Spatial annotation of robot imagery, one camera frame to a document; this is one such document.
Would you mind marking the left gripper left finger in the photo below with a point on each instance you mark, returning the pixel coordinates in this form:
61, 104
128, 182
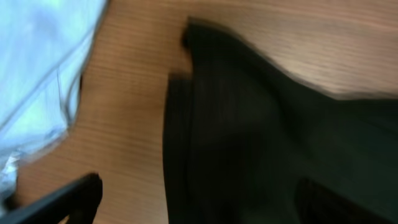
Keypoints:
77, 201

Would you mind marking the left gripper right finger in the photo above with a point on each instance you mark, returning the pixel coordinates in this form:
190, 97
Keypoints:
316, 204

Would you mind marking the black t-shirt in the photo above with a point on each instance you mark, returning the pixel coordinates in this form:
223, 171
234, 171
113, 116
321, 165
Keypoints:
240, 133

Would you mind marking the light blue cloth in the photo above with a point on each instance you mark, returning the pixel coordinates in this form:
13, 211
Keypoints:
45, 46

